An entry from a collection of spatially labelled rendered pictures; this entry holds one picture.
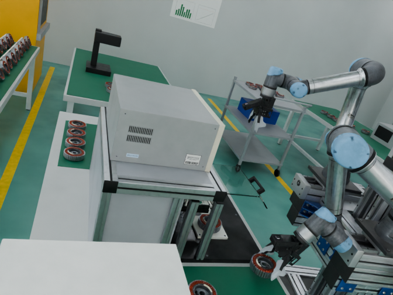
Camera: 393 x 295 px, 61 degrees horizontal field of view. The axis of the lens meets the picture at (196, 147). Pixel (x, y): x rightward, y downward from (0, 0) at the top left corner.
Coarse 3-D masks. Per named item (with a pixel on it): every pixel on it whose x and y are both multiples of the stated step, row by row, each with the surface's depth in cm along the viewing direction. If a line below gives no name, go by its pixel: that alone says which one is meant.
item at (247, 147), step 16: (256, 96) 390; (224, 112) 462; (240, 112) 444; (272, 112) 427; (304, 112) 391; (272, 128) 419; (240, 144) 442; (256, 144) 459; (288, 144) 408; (240, 160) 399; (256, 160) 407; (272, 160) 421
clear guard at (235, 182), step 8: (216, 168) 150; (224, 168) 153; (232, 168) 155; (224, 176) 145; (232, 176) 147; (240, 176) 150; (224, 184) 138; (232, 184) 140; (240, 184) 143; (248, 184) 145; (232, 192) 135; (240, 192) 137; (248, 192) 138; (256, 192) 140
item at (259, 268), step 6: (252, 258) 139; (258, 258) 140; (264, 258) 141; (270, 258) 140; (252, 264) 136; (258, 264) 136; (264, 264) 139; (270, 264) 139; (252, 270) 136; (258, 270) 134; (264, 270) 133; (270, 270) 134; (264, 276) 133; (270, 276) 134
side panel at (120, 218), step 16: (112, 208) 115; (128, 208) 116; (144, 208) 118; (160, 208) 120; (176, 208) 121; (96, 224) 114; (112, 224) 118; (128, 224) 120; (144, 224) 121; (160, 224) 123; (96, 240) 118; (112, 240) 121; (128, 240) 123; (144, 240) 125; (160, 240) 127
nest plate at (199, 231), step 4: (196, 216) 163; (196, 220) 160; (192, 224) 157; (196, 224) 157; (196, 228) 154; (200, 228) 155; (220, 228) 159; (196, 232) 151; (200, 232) 152; (220, 232) 156; (224, 232) 157; (196, 236) 150; (200, 236) 150; (212, 236) 152; (216, 236) 153; (220, 236) 153; (224, 236) 154
